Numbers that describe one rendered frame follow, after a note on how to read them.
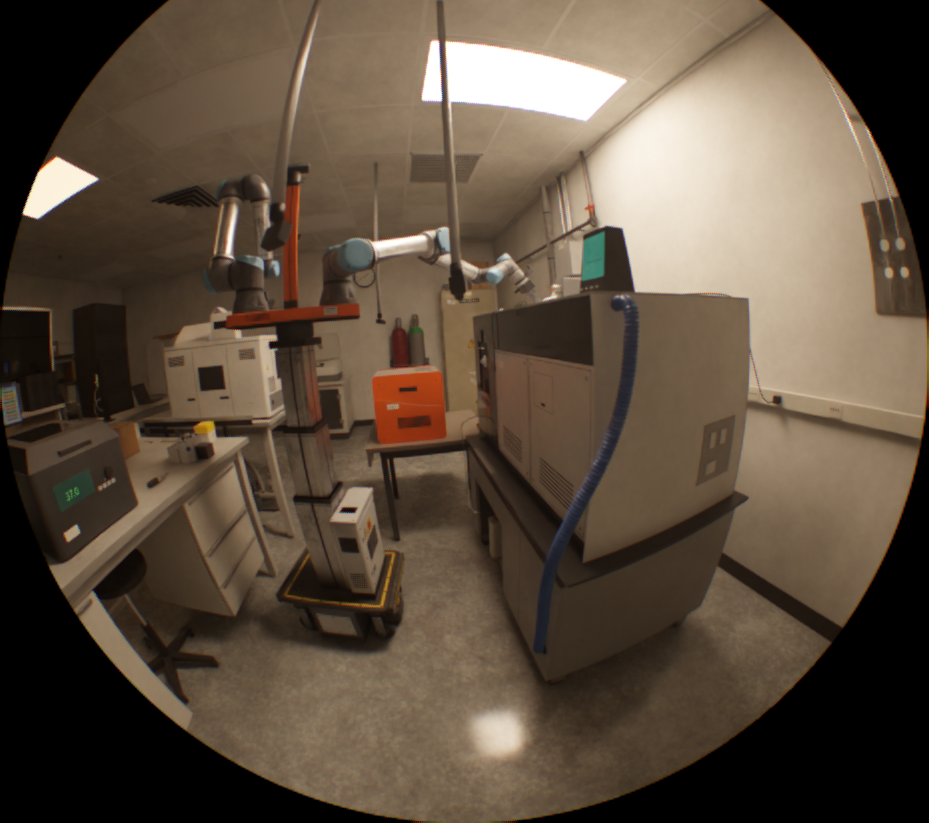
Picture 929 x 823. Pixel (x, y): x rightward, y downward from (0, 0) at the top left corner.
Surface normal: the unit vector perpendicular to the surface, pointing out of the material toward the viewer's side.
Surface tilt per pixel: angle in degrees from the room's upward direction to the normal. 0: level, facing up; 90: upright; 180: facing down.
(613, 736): 0
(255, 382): 90
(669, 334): 90
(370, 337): 90
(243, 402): 90
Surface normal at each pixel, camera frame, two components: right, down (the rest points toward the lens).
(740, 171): -0.98, 0.08
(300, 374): 0.04, 0.08
